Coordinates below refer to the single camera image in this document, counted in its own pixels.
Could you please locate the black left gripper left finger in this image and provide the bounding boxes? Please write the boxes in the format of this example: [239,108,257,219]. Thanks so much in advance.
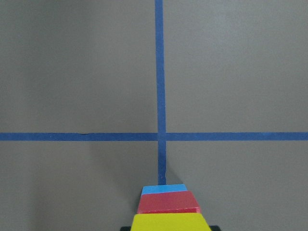
[120,226,131,231]

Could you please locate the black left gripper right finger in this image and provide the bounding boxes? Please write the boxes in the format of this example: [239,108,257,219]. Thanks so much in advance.
[209,225,220,231]

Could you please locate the yellow cube block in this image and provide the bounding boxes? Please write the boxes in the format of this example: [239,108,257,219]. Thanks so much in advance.
[131,213,211,231]

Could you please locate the red cube block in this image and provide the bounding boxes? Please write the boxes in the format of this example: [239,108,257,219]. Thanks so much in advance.
[137,191,201,214]

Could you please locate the blue cube block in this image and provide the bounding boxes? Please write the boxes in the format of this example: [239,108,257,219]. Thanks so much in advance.
[141,184,188,195]

